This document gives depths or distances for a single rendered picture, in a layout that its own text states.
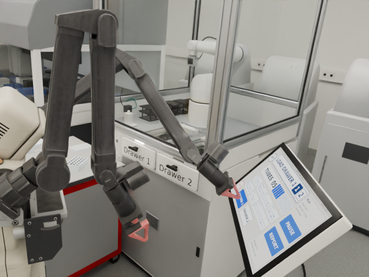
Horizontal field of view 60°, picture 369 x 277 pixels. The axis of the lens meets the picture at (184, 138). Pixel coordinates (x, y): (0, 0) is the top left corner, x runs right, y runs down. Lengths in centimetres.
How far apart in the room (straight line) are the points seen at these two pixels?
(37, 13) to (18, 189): 162
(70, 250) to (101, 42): 152
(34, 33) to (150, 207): 131
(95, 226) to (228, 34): 136
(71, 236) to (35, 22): 133
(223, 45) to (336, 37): 326
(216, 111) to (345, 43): 327
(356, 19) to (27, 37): 361
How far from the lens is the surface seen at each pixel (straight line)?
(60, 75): 79
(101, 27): 76
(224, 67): 141
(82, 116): 258
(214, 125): 147
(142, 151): 185
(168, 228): 191
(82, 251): 214
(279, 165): 123
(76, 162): 196
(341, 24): 457
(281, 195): 110
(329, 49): 459
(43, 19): 235
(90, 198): 197
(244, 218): 116
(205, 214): 166
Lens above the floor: 162
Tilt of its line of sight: 20 degrees down
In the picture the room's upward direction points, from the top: 5 degrees clockwise
